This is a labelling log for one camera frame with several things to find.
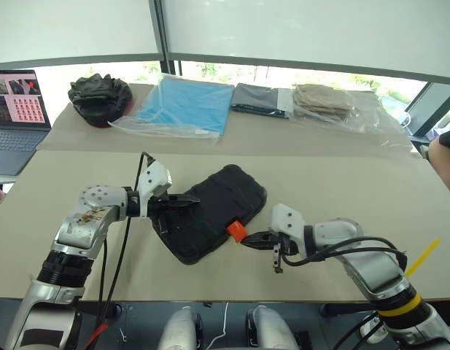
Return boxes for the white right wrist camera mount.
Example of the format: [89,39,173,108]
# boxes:
[269,203,306,253]

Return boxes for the dark grey cloth pack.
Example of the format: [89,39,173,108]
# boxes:
[230,82,295,118]

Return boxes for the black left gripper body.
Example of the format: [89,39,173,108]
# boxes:
[147,195,176,236]

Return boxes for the white string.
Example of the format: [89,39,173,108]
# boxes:
[206,301,230,350]

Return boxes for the black plastic tool case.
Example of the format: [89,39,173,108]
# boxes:
[150,163,268,266]

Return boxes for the crumpled black bag heap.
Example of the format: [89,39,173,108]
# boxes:
[67,72,133,128]

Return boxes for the beige cloth in plastic bag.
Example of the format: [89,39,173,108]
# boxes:
[290,82,411,134]

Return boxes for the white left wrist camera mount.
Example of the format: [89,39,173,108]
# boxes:
[136,160,174,217]

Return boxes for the silver robot leg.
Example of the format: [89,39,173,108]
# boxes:
[158,306,203,350]
[245,305,300,350]

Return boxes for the bystander in black shirt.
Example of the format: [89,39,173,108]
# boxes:
[427,126,450,201]

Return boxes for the yellow cable tie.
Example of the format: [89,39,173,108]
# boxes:
[376,238,442,319]

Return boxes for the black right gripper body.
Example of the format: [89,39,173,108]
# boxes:
[271,233,301,274]

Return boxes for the grey window frame post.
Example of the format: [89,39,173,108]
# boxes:
[147,0,182,76]

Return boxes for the silver left robot leg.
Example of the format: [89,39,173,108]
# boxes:
[158,306,203,350]

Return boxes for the blue cloth in plastic bag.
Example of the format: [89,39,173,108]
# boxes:
[107,74,236,141]

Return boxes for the dark grey laptop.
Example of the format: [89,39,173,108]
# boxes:
[0,69,53,176]

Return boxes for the silver right robot leg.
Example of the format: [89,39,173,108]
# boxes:
[245,305,300,350]

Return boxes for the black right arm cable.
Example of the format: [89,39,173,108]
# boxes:
[281,236,408,350]

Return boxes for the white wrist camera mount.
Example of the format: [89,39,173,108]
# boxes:
[269,203,306,253]
[136,160,174,217]

